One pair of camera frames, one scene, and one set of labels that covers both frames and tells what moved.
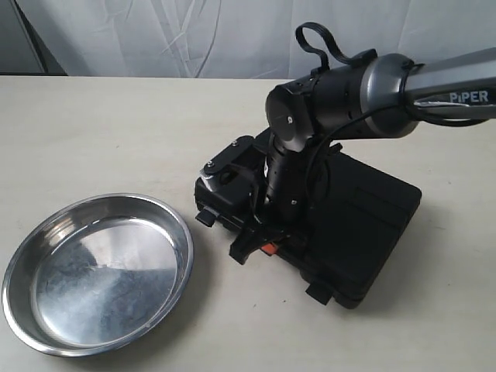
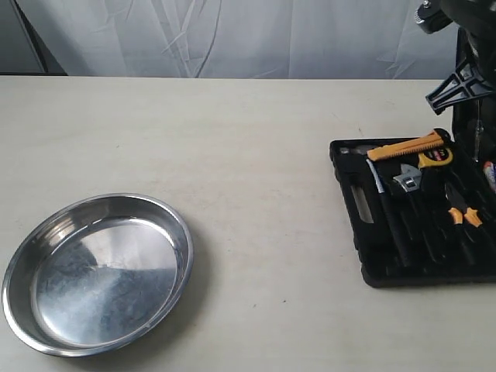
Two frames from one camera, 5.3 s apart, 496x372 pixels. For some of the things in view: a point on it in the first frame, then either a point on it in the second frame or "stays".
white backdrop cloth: x=248 y=39 stays
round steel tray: x=96 y=273 stays
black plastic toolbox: x=355 y=215 → x=421 y=218
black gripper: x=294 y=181 → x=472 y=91
